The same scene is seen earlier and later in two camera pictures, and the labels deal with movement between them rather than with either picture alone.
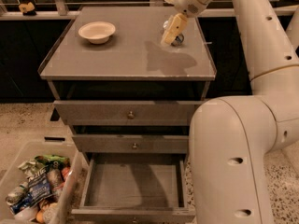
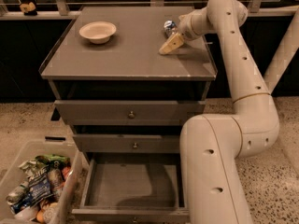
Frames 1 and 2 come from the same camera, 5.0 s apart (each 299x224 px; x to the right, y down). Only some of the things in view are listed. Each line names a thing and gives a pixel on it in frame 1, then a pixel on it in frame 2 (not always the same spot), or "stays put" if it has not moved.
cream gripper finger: [176, 26] → [174, 42]
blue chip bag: [39, 186] stays put
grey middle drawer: [133, 144] stays put
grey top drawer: [127, 112] stays put
